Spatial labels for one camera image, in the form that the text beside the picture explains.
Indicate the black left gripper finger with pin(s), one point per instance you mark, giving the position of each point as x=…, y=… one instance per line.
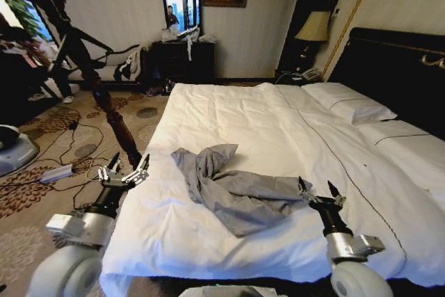
x=139, y=173
x=108, y=172

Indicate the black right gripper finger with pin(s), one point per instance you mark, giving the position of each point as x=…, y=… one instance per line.
x=336, y=197
x=306, y=189

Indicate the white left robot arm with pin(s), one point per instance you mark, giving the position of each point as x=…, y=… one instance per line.
x=74, y=269

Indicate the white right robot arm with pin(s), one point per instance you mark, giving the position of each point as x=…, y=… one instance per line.
x=347, y=262

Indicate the dark wooden clothes stand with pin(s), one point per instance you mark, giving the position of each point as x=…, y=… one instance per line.
x=118, y=126

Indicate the dark bed base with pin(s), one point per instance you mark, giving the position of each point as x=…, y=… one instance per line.
x=295, y=286

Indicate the white bed duvet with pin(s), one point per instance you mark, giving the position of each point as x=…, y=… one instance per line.
x=243, y=119

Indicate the white power strip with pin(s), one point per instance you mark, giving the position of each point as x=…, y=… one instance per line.
x=55, y=173

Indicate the black power adapter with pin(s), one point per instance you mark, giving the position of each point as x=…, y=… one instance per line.
x=73, y=125

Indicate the grey crumpled garment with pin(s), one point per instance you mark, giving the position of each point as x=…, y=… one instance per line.
x=240, y=196

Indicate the white pillow with dark stripe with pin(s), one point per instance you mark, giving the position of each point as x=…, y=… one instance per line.
x=406, y=140
x=351, y=104

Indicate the white round machine base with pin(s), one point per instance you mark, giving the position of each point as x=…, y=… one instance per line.
x=17, y=152

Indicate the black and white clothing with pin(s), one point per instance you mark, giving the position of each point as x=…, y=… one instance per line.
x=127, y=65

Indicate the white chaise longue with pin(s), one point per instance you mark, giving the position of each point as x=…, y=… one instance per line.
x=104, y=58

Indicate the dark wooden nightstand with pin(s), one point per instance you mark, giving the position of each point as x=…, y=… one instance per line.
x=292, y=76

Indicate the white desk telephone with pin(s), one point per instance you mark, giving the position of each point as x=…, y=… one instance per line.
x=311, y=73

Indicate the dark wooden dresser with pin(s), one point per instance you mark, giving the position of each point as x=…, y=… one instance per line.
x=177, y=62

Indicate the white robot front shell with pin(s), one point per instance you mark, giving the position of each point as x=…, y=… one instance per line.
x=224, y=291

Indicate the white hanging cloth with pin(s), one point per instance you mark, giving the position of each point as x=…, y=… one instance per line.
x=190, y=46

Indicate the dark wooden headboard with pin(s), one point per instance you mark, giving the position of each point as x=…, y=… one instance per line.
x=393, y=67

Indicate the clear plastic bag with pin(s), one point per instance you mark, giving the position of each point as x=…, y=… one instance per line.
x=170, y=34

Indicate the white crumpled paper pile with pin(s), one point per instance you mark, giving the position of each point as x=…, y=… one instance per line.
x=207, y=38

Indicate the person in mirror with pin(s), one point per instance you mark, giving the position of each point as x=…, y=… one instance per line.
x=172, y=15

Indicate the table lamp with cream shade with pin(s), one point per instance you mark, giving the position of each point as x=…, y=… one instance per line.
x=313, y=27

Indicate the dark framed wall mirror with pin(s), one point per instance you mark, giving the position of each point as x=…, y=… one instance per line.
x=180, y=1

